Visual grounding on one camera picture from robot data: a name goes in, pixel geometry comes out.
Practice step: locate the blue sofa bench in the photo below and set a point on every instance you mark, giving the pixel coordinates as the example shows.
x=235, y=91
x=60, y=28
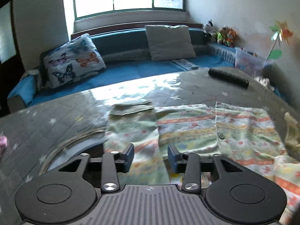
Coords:
x=126, y=56

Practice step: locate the clear plastic storage box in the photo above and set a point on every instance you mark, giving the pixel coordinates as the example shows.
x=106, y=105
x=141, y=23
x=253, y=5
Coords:
x=249, y=63

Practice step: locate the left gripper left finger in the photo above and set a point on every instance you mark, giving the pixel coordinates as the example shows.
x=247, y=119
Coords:
x=62, y=195

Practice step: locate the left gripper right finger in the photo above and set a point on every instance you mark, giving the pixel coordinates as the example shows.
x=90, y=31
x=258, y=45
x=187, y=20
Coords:
x=229, y=191

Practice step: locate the round induction cooktop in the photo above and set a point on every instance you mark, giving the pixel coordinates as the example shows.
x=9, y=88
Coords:
x=71, y=148

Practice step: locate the black remote control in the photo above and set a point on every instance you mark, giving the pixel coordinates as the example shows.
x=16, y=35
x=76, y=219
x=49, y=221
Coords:
x=228, y=77

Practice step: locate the orange green plush toys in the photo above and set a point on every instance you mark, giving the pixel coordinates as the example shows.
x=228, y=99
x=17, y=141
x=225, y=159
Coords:
x=226, y=36

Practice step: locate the colourful paper pinwheel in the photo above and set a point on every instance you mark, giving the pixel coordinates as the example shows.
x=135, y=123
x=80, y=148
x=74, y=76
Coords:
x=281, y=33

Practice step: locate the colourful patterned fleece garment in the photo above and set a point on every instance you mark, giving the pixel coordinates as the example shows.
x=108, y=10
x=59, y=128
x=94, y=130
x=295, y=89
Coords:
x=245, y=135

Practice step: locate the grey cushion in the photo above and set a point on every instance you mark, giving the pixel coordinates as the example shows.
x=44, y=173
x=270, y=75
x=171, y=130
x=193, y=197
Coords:
x=167, y=42

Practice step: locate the white crumpled cloth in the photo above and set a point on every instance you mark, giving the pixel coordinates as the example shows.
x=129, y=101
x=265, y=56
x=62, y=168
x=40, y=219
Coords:
x=265, y=82

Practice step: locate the black white plush toy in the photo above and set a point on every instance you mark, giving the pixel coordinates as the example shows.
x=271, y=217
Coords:
x=210, y=31

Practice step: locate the small pink object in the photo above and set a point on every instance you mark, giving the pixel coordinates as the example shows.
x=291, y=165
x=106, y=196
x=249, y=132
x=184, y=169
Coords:
x=3, y=143

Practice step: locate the butterfly print pillow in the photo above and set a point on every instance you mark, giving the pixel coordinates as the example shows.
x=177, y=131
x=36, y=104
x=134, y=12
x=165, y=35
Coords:
x=72, y=62

